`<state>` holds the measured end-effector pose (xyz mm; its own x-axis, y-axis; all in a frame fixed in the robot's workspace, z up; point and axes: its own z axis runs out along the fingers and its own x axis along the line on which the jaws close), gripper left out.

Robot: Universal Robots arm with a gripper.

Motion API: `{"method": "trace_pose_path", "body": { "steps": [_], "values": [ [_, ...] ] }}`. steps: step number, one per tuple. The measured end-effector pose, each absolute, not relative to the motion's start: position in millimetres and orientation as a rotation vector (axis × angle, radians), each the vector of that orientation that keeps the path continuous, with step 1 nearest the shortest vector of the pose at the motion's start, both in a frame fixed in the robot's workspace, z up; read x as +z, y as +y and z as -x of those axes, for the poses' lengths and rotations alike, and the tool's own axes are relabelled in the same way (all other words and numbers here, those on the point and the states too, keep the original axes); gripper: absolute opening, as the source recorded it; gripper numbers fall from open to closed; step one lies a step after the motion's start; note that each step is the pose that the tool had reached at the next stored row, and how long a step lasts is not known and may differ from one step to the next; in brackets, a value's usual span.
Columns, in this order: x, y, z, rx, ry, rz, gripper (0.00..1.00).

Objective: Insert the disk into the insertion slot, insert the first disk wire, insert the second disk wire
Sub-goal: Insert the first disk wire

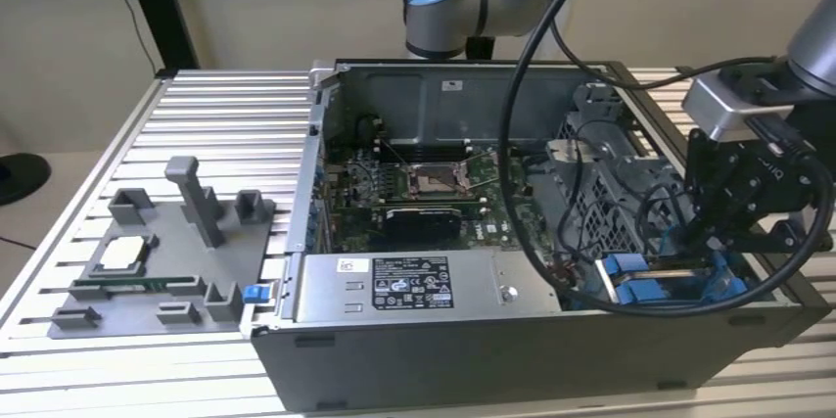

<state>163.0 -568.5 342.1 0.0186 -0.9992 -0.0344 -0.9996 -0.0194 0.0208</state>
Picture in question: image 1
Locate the black camera cable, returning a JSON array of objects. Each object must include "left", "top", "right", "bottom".
[{"left": 549, "top": 0, "right": 785, "bottom": 91}]

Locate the green motherboard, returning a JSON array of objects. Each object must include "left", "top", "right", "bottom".
[{"left": 319, "top": 143, "right": 563, "bottom": 253}]

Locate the looped black disk wire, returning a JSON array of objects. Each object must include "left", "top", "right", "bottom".
[{"left": 639, "top": 185, "right": 697, "bottom": 255}]

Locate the red wire bundle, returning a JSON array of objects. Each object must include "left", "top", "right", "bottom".
[{"left": 547, "top": 260, "right": 593, "bottom": 300}]

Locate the black frame post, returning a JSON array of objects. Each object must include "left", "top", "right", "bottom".
[{"left": 116, "top": 0, "right": 201, "bottom": 71}]

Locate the black graphics card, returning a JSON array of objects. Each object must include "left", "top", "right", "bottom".
[{"left": 371, "top": 207, "right": 465, "bottom": 249}]

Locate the silver power supply unit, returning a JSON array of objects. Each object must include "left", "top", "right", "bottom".
[{"left": 289, "top": 250, "right": 564, "bottom": 324}]

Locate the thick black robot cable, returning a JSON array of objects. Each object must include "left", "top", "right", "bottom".
[{"left": 505, "top": 0, "right": 831, "bottom": 316}]

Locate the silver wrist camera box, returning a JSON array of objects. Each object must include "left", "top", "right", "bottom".
[{"left": 681, "top": 72, "right": 796, "bottom": 143}]

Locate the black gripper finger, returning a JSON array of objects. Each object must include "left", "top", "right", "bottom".
[
  {"left": 715, "top": 214, "right": 808, "bottom": 253},
  {"left": 677, "top": 129, "right": 733, "bottom": 249}
]

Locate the locking lever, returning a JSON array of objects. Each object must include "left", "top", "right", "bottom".
[{"left": 379, "top": 139, "right": 416, "bottom": 168}]

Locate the CPU socket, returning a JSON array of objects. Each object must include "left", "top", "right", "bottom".
[{"left": 404, "top": 162, "right": 469, "bottom": 197}]

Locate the grey metal disk bay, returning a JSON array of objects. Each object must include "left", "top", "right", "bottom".
[{"left": 528, "top": 112, "right": 684, "bottom": 262}]

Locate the green RAM stick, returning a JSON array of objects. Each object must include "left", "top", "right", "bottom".
[{"left": 72, "top": 276, "right": 197, "bottom": 291}]

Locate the dark grey PC case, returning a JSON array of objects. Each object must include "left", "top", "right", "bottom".
[{"left": 251, "top": 58, "right": 835, "bottom": 412}]

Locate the black round stand base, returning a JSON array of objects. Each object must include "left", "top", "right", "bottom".
[{"left": 0, "top": 152, "right": 52, "bottom": 207}]

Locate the silver CPU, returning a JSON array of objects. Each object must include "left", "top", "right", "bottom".
[{"left": 96, "top": 236, "right": 149, "bottom": 270}]

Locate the grey parts rack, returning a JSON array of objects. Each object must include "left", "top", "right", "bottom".
[{"left": 45, "top": 156, "right": 280, "bottom": 341}]

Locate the long thin black wire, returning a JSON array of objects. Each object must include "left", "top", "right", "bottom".
[{"left": 557, "top": 118, "right": 632, "bottom": 262}]

